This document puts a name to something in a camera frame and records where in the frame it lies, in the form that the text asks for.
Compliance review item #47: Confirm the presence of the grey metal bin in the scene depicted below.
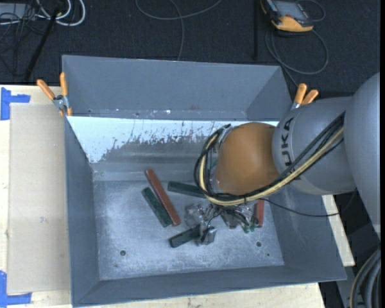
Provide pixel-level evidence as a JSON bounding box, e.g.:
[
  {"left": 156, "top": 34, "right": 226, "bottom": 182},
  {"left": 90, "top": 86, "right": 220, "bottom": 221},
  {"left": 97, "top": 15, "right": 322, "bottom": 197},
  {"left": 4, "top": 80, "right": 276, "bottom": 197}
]
[{"left": 61, "top": 55, "right": 348, "bottom": 307}]

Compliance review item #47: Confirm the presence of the dark green flat block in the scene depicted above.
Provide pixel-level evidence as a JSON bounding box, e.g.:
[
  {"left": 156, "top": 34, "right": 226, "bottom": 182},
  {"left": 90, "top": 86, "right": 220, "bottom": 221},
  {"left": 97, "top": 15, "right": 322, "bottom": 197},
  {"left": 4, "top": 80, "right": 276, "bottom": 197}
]
[
  {"left": 167, "top": 180, "right": 208, "bottom": 199},
  {"left": 168, "top": 225, "right": 201, "bottom": 249},
  {"left": 141, "top": 187, "right": 175, "bottom": 228}
]

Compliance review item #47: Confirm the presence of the long red-brown flat block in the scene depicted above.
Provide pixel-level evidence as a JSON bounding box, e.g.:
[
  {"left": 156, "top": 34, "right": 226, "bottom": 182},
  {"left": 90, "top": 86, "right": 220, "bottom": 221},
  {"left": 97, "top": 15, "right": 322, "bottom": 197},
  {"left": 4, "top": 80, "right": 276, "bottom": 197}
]
[{"left": 144, "top": 168, "right": 182, "bottom": 227}]

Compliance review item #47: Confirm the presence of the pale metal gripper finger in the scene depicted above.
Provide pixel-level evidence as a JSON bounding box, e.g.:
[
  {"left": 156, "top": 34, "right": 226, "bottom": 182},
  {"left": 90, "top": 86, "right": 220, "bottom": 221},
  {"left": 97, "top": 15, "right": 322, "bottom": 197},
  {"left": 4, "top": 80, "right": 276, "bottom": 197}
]
[
  {"left": 184, "top": 203, "right": 209, "bottom": 227},
  {"left": 197, "top": 224, "right": 218, "bottom": 246}
]

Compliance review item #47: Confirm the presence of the short red-brown flat block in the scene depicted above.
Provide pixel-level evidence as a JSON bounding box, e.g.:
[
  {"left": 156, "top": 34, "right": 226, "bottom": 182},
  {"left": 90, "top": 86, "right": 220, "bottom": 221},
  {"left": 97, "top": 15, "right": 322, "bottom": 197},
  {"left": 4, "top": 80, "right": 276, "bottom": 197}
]
[{"left": 254, "top": 198, "right": 265, "bottom": 228}]

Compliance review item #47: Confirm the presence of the pale wood flat board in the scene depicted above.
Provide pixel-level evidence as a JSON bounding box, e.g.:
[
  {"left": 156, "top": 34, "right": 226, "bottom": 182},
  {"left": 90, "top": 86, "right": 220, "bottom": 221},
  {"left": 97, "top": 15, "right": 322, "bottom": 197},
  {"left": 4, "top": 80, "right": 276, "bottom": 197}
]
[{"left": 6, "top": 103, "right": 72, "bottom": 296}]

